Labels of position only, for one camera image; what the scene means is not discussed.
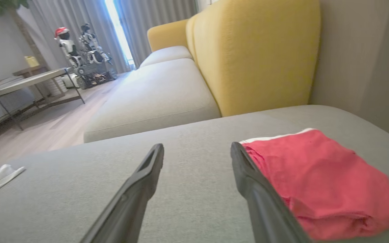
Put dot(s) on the red shorts with white stripe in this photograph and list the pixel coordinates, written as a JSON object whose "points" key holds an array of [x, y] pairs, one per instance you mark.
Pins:
{"points": [[326, 182]]}

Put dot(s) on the narrow yellow sofa backrest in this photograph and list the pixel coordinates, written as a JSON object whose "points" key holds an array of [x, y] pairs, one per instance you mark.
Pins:
{"points": [[167, 35]]}

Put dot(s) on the white robot with santa hat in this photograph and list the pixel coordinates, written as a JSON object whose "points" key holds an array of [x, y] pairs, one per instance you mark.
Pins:
{"points": [[68, 45]]}

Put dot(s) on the indoor tree with brown trunk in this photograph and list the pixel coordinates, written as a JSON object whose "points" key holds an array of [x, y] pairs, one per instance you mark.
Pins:
{"points": [[22, 27]]}

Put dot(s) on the white humanoid robots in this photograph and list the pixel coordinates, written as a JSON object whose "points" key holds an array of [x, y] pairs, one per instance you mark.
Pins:
{"points": [[76, 20]]}

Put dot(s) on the grey curtain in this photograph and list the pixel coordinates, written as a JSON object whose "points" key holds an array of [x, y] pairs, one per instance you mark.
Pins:
{"points": [[154, 20]]}

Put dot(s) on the white and black humanoid robot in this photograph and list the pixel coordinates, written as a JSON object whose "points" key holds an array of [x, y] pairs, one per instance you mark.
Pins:
{"points": [[91, 44]]}

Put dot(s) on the white ribbed cylinder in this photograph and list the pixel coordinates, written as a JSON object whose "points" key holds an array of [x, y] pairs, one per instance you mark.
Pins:
{"points": [[69, 81]]}

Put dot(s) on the grey top metal-leg coffee table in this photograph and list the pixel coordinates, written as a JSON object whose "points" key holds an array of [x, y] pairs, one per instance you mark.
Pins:
{"points": [[32, 81]]}

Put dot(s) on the small grey sofa seat cushion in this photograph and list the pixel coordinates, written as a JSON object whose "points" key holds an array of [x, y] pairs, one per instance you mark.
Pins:
{"points": [[167, 54]]}

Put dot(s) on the dark wheeled robot base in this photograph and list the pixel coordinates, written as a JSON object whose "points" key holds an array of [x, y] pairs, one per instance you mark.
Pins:
{"points": [[95, 74]]}

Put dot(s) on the long grey sofa seat cushion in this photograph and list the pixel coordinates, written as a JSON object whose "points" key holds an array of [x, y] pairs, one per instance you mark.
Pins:
{"points": [[157, 98]]}

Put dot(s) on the wide yellow sofa backrest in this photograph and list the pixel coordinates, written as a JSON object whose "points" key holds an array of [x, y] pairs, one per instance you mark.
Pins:
{"points": [[252, 57]]}

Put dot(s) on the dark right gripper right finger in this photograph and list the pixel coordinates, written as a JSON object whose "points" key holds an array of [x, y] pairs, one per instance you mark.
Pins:
{"points": [[262, 206]]}

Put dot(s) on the wooden side table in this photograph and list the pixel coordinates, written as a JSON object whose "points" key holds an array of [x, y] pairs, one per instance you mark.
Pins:
{"points": [[34, 71]]}

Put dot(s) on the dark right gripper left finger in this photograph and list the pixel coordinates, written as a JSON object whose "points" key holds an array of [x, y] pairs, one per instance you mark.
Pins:
{"points": [[130, 199]]}

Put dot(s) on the small yellow container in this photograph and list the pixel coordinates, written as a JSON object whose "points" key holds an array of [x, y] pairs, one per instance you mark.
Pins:
{"points": [[31, 61]]}

